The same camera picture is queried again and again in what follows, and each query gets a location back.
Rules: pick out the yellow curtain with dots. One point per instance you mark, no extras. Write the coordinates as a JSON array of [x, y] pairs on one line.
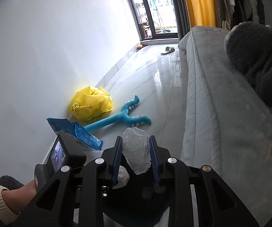
[[201, 13]]

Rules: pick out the blue white snack bag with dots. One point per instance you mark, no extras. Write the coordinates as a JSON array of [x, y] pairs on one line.
[[76, 130]]

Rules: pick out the blue plush cat toy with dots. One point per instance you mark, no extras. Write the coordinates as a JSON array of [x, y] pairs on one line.
[[121, 117]]

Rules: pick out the light grey bed mattress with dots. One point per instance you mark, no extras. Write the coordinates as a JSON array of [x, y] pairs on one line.
[[228, 126]]

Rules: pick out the yellow plastic bag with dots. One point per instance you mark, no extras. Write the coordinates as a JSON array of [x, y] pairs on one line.
[[90, 104]]

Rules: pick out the clear plastic bottle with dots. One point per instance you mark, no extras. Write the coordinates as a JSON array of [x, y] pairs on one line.
[[136, 149]]

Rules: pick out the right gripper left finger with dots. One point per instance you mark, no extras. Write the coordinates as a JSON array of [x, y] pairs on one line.
[[98, 178]]

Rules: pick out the black framed balcony door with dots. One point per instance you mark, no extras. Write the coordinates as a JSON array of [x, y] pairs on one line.
[[155, 19]]

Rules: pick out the dark grey fleece blanket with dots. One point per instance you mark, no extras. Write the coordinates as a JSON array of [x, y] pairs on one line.
[[249, 48]]

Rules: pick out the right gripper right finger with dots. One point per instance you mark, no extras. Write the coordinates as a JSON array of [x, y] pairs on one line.
[[177, 177]]

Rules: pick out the dark grey curtain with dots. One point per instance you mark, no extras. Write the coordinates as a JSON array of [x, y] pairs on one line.
[[182, 19]]

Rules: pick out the person's left hand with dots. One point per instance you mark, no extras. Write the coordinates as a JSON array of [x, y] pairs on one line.
[[17, 200]]

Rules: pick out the clothes rack with garments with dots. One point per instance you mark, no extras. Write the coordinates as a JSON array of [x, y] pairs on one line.
[[229, 13]]

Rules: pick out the orange object by door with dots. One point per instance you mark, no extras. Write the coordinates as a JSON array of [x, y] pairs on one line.
[[140, 46]]

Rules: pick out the white tissue ball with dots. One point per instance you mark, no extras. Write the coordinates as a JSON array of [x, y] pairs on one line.
[[122, 178]]

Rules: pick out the grey fuzzy slipper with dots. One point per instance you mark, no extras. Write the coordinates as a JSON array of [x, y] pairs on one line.
[[10, 183]]

